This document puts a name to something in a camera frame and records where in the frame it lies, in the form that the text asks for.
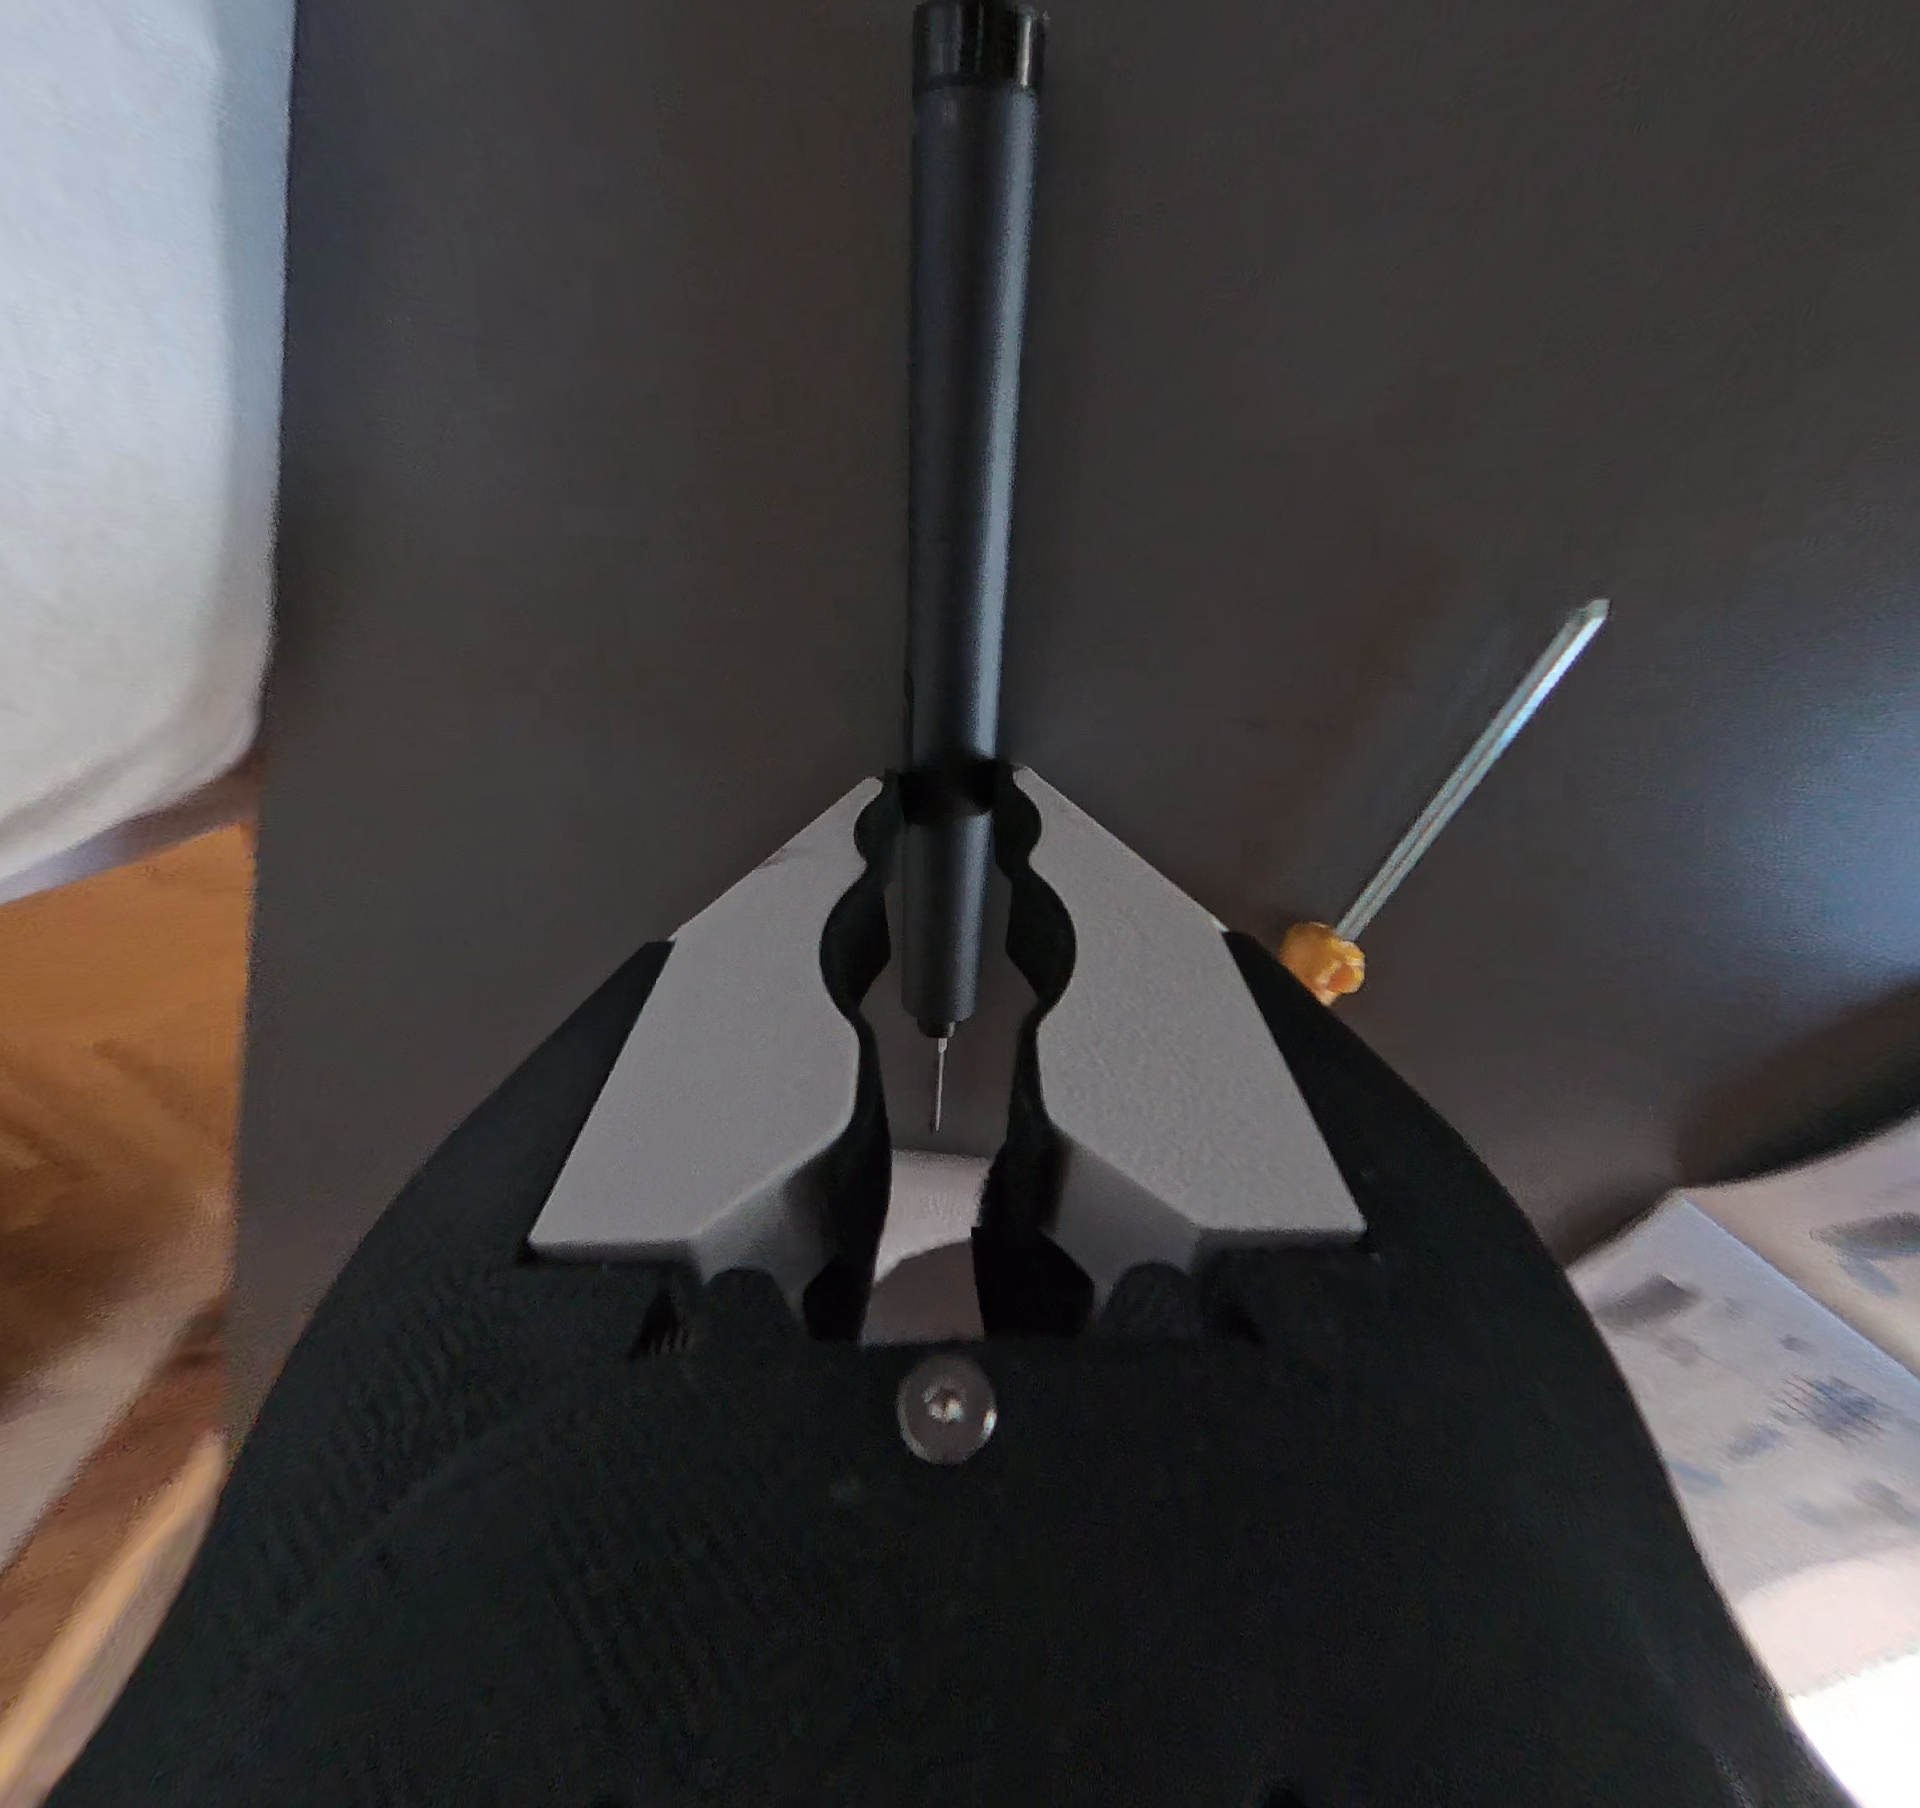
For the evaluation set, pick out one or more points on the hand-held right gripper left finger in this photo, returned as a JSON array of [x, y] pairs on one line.
[[705, 1088]]

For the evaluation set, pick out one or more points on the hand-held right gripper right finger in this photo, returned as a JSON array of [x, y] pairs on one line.
[[1185, 1088]]

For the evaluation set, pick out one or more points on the black electric screwdriver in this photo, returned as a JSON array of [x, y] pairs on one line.
[[966, 412]]

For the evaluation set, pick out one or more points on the dark grey desk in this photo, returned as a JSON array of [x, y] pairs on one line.
[[1350, 338]]

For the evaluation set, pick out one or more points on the illustrated instruction booklet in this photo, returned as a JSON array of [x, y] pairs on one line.
[[1770, 1388]]

